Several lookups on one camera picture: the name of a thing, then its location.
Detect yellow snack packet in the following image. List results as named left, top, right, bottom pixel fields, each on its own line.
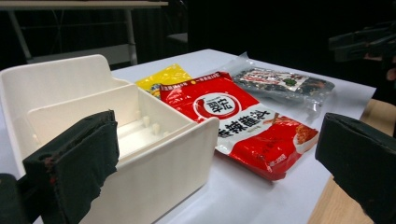
left=134, top=63, right=193, bottom=100

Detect white table with metal legs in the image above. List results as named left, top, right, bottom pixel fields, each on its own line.
left=0, top=0, right=170, bottom=67

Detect clear dried seaweed packet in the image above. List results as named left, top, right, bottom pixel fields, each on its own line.
left=218, top=51, right=336, bottom=120

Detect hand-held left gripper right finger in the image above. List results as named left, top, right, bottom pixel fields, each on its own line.
left=315, top=112, right=396, bottom=224

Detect red seasoning packet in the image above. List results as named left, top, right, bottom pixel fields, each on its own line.
left=159, top=71, right=320, bottom=182

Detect white plastic storage box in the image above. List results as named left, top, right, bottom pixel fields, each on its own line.
left=0, top=54, right=220, bottom=224

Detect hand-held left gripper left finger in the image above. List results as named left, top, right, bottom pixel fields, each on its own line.
left=21, top=109, right=120, bottom=224

